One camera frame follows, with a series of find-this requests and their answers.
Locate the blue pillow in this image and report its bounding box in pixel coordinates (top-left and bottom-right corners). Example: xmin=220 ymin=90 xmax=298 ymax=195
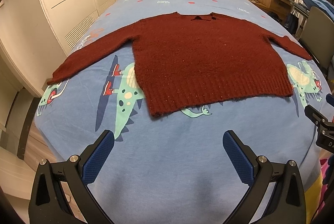
xmin=303 ymin=0 xmax=334 ymax=21

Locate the grey chair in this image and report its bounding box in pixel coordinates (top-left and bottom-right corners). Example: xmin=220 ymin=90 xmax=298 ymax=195
xmin=300 ymin=6 xmax=333 ymax=75

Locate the dark red knit sweater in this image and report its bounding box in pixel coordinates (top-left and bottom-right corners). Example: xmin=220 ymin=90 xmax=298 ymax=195
xmin=50 ymin=13 xmax=310 ymax=116

